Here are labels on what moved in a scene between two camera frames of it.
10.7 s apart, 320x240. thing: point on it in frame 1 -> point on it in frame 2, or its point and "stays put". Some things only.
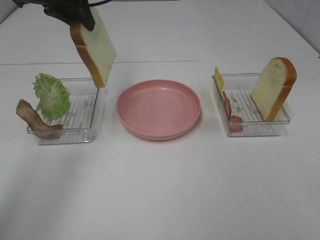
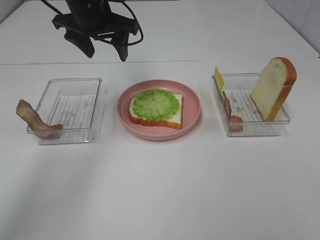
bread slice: x=95 y=48 -> x=174 y=122
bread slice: x=273 y=85 stays put
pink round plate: x=158 y=110 stays put
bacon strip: x=26 y=111 stays put
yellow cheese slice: x=219 y=79 stays put
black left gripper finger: x=86 y=17 -> x=120 y=40
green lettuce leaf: x=54 y=100 -> x=155 y=104
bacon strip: x=235 y=122 stays put
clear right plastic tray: x=238 y=87 stays put
